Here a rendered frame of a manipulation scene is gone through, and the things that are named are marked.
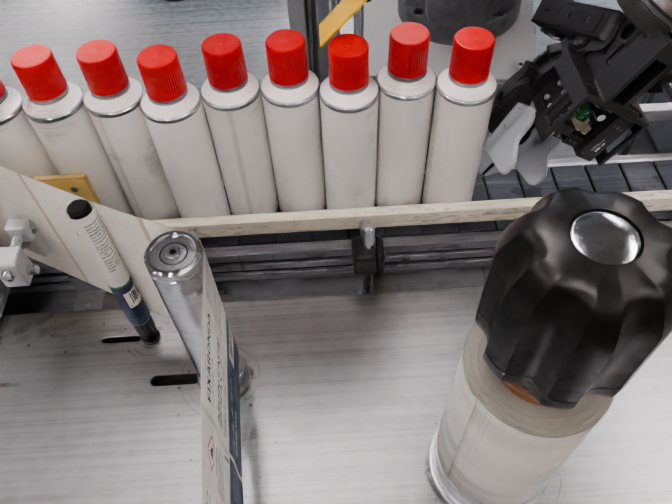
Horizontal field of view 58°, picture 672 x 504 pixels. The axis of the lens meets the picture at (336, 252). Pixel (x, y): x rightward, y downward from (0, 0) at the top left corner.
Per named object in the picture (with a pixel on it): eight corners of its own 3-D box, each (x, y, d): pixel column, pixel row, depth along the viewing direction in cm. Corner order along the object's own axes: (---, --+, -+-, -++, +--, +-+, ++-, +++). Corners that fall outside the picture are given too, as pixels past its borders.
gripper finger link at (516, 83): (477, 127, 57) (544, 55, 51) (474, 116, 58) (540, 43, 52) (516, 143, 59) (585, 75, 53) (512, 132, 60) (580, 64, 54)
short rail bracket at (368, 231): (354, 310, 64) (353, 240, 54) (352, 286, 66) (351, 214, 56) (384, 308, 64) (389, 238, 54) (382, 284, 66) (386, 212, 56)
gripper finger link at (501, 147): (465, 198, 58) (533, 132, 52) (455, 154, 62) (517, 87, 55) (491, 207, 59) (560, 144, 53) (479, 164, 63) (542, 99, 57)
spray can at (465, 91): (428, 227, 64) (453, 61, 47) (415, 190, 67) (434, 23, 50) (476, 219, 64) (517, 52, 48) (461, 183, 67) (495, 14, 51)
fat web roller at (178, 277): (196, 402, 53) (131, 283, 38) (200, 355, 56) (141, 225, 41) (248, 399, 53) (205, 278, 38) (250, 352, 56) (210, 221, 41)
